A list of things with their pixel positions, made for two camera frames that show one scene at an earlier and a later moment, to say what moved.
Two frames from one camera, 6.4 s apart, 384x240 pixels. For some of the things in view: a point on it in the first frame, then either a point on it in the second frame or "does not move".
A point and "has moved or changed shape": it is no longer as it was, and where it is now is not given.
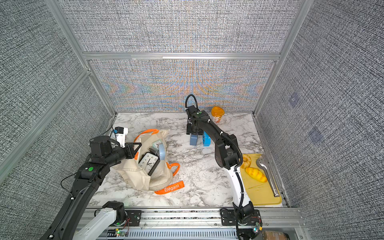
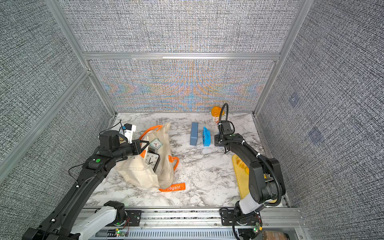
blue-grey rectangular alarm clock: x=193 y=139 does not move
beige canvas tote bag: x=162 y=176 has moved or changed shape
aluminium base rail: x=197 y=223 does not move
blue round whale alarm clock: x=206 y=139 does not move
